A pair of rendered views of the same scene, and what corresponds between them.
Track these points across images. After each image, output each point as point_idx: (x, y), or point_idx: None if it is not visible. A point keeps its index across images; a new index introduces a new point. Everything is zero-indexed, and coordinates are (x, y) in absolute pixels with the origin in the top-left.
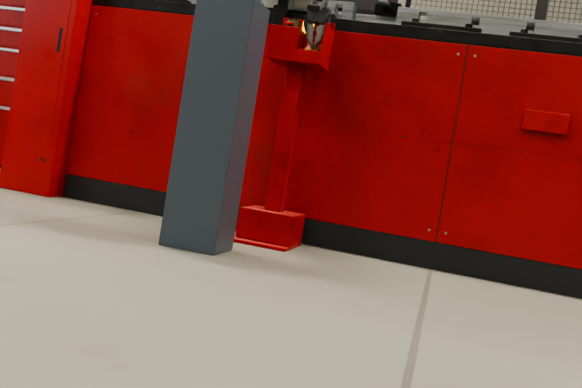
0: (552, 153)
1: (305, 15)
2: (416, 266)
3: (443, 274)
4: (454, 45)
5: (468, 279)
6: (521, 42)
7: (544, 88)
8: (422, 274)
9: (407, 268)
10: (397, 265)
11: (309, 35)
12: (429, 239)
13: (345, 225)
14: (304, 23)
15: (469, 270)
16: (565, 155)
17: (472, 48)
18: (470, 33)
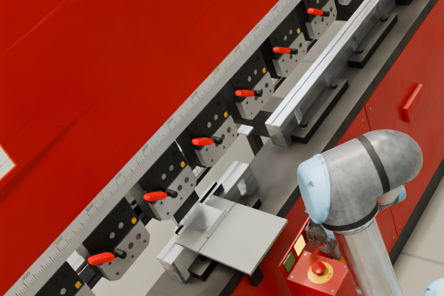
0: (419, 115)
1: (330, 247)
2: (396, 262)
3: (421, 248)
4: (358, 117)
5: (431, 234)
6: (386, 67)
7: (404, 82)
8: (440, 268)
9: (421, 275)
10: (407, 279)
11: (338, 254)
12: (395, 241)
13: None
14: (332, 253)
15: (413, 225)
16: (423, 109)
17: (367, 106)
18: (362, 96)
